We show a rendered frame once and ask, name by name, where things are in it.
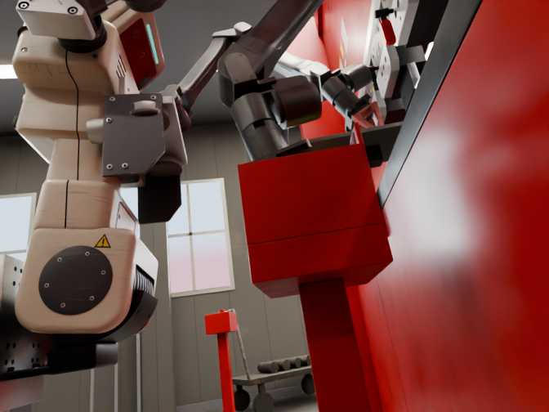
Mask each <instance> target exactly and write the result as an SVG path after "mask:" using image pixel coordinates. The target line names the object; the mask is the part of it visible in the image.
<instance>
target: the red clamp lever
mask: <svg viewBox="0 0 549 412"><path fill-rule="evenodd" d="M392 13H394V9H393V8H391V9H389V8H388V7H386V8H382V9H378V10H375V11H374V18H375V19H378V18H380V21H381V22H380V24H379V25H380V30H381V32H382V37H383V39H384V42H385V44H386V45H387V46H390V45H395V44H396V37H395V32H394V30H393V27H392V24H391V21H390V20H389V19H387V18H386V17H387V16H388V15H389V14H392Z"/></svg>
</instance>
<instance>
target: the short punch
mask: <svg viewBox="0 0 549 412"><path fill-rule="evenodd" d="M419 78H420V76H419V73H418V71H417V66H416V64H415V62H412V63H408V64H406V66H405V70H404V74H403V77H402V80H401V83H400V86H399V93H400V95H401V99H402V102H403V104H404V108H405V112H407V111H408V108H409V105H410V102H411V100H412V98H413V94H414V92H415V89H416V87H417V84H418V81H419Z"/></svg>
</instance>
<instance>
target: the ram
mask: <svg viewBox="0 0 549 412"><path fill-rule="evenodd" d="M371 4H372V0H324V2H323V3H322V8H323V41H324V46H325V50H326V54H327V58H328V63H329V67H330V70H331V73H332V72H333V71H334V70H336V69H339V60H340V57H341V63H342V67H343V69H344V68H345V66H344V58H346V67H347V66H349V65H352V64H357V65H359V64H363V60H364V50H365V44H366V38H367V32H368V22H369V16H370V10H371ZM382 8H383V5H382V1H381V0H376V5H375V10H378V9H382ZM375 10H374V11H375ZM341 17H342V19H343V22H344V26H345V29H346V34H347V37H348V44H347V54H346V49H345V46H344V43H343V40H342V36H341ZM376 23H377V19H375V18H374V16H373V25H372V31H371V36H370V41H369V47H368V56H367V62H366V66H373V62H372V58H371V52H372V47H373V39H374V34H375V28H376ZM341 44H342V48H343V51H344V58H343V59H342V55H341V49H340V45H341Z"/></svg>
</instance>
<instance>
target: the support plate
mask: <svg viewBox="0 0 549 412"><path fill-rule="evenodd" d="M402 124H403V121H402V122H398V123H390V124H385V125H381V126H376V127H372V128H364V129H360V131H361V135H362V138H363V142H364V147H368V146H376V145H379V146H380V148H381V152H382V157H383V161H382V162H387V161H389V158H390V156H391V152H392V150H393V148H394V145H395V142H396V139H397V136H398V135H399V131H400V129H401V126H402ZM351 133H352V131H351V132H343V133H338V134H334V135H329V136H325V137H317V138H312V139H309V142H310V144H311V146H312V151H317V150H326V149H331V148H335V147H340V146H349V145H350V137H351Z"/></svg>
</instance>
